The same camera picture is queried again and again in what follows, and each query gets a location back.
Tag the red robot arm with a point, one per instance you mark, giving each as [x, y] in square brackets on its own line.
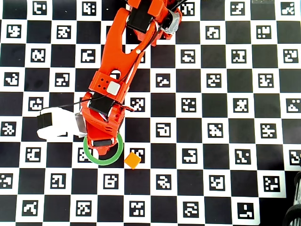
[115, 51]

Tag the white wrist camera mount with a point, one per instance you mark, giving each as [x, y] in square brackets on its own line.
[61, 122]

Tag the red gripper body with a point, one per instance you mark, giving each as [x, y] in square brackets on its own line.
[102, 142]

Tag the black flexible tripod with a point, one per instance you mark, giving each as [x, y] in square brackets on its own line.
[292, 216]

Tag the black white marker mat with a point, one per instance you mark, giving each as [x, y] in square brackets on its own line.
[138, 183]

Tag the orange cube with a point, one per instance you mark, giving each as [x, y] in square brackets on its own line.
[132, 159]

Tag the red gripper finger with black pad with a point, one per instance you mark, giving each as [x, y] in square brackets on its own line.
[102, 150]

